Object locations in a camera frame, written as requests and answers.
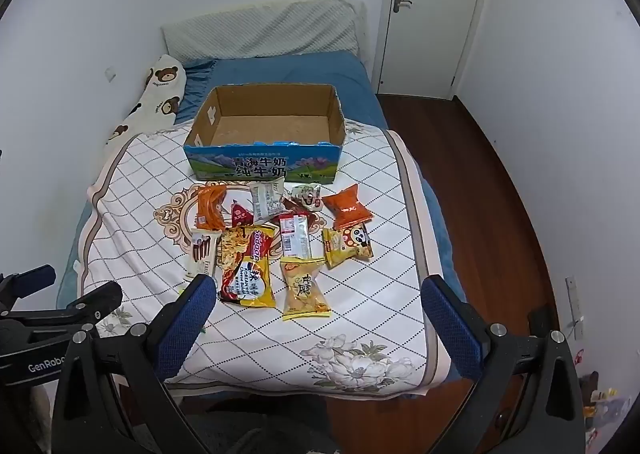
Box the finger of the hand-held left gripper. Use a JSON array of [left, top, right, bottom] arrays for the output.
[[0, 281, 123, 346], [0, 264, 57, 309]]

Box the white grey snack packet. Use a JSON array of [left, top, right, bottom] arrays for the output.
[[249, 178, 286, 222]]

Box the white wall strip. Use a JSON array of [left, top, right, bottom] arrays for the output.
[[565, 276, 586, 341]]

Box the small white snack packet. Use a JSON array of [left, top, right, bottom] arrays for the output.
[[291, 184, 323, 211]]

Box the bear print bolster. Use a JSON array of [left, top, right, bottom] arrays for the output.
[[103, 54, 188, 147]]

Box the grey white pillow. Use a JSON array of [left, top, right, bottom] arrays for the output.
[[161, 0, 368, 65]]

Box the printed cardboard box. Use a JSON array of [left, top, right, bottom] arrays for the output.
[[183, 84, 347, 185]]

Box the white door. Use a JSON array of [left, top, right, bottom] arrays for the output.
[[377, 0, 493, 97]]

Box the red white snack packet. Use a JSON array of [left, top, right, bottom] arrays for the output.
[[277, 212, 313, 259]]

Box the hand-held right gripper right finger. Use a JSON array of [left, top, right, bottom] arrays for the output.
[[421, 275, 586, 454]]

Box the yellow panda snack packet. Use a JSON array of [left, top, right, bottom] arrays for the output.
[[321, 223, 375, 269]]

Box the orange sausage packet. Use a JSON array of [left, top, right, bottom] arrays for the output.
[[195, 185, 228, 231]]

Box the blue bed sheet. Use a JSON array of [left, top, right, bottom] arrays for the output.
[[55, 51, 468, 385]]

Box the brown snack packet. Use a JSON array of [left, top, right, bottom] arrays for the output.
[[280, 196, 318, 229]]

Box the white chocolate stick packet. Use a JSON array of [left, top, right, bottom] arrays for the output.
[[182, 228, 223, 282]]

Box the pale yellow snack packet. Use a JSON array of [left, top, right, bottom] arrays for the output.
[[279, 256, 333, 322]]

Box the small red snack packet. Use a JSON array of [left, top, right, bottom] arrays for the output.
[[230, 201, 255, 229]]

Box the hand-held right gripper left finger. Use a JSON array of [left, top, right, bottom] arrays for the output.
[[51, 274, 217, 454]]

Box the dark floor object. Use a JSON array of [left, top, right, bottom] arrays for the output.
[[529, 306, 558, 335]]

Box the yellow blue-label snack packet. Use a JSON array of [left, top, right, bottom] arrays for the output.
[[237, 225, 277, 309]]

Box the colourful clutter pile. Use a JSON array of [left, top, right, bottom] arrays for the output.
[[575, 344, 633, 430]]

